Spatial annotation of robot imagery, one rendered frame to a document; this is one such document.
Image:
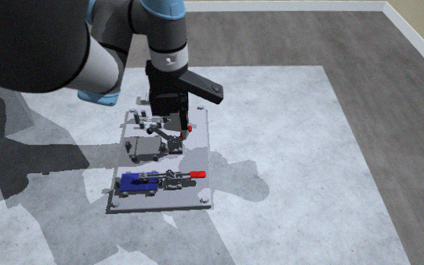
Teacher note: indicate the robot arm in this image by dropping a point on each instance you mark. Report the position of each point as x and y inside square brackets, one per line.
[44, 46]

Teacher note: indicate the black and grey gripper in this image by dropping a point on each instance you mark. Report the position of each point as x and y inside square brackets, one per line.
[168, 100]

